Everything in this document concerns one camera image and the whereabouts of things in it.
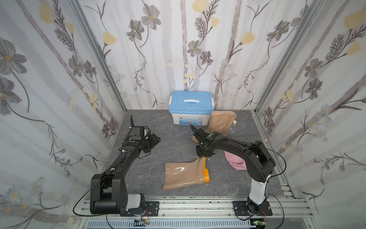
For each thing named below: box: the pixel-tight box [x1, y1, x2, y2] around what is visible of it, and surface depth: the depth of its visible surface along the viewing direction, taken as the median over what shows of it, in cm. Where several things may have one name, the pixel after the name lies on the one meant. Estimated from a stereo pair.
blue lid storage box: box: [168, 90, 215, 126], surface depth 106 cm
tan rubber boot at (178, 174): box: [162, 156, 211, 191], surface depth 84 cm
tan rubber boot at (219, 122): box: [191, 110, 237, 144], surface depth 87 cm
